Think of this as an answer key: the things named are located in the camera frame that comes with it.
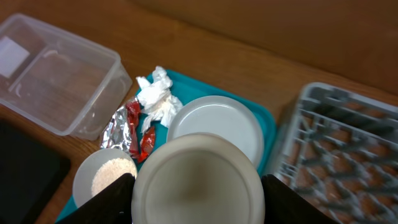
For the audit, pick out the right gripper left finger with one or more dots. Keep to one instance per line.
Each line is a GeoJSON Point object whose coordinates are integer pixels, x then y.
{"type": "Point", "coordinates": [112, 205]}

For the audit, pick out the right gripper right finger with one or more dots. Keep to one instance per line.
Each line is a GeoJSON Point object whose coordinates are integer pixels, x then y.
{"type": "Point", "coordinates": [284, 206]}

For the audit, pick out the grey bowl with rice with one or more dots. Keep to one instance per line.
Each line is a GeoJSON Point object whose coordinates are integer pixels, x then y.
{"type": "Point", "coordinates": [98, 171]}

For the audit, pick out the white cup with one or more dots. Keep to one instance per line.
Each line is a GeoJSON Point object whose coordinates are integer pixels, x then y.
{"type": "Point", "coordinates": [198, 178]}

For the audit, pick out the grey plate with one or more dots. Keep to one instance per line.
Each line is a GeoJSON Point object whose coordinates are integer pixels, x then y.
{"type": "Point", "coordinates": [224, 117]}

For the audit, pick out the grey dishwasher rack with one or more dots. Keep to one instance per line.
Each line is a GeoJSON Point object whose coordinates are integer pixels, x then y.
{"type": "Point", "coordinates": [338, 150]}

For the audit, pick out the red wrapper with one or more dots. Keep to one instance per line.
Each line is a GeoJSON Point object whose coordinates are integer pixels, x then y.
{"type": "Point", "coordinates": [141, 145]}

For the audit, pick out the crumpled silver foil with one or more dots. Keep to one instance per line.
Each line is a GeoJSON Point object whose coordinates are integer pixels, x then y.
{"type": "Point", "coordinates": [117, 133]}

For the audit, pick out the black plastic tray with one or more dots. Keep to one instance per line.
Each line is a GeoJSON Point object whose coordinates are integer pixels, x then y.
{"type": "Point", "coordinates": [30, 174]}

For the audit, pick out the crumpled white tissue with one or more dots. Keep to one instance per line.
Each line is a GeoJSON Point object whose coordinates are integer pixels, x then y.
{"type": "Point", "coordinates": [159, 104]}

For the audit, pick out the teal plastic tray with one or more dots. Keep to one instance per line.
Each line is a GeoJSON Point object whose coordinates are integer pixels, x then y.
{"type": "Point", "coordinates": [187, 89]}

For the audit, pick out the clear plastic bin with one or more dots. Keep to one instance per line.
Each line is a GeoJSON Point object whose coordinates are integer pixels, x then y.
{"type": "Point", "coordinates": [66, 84]}

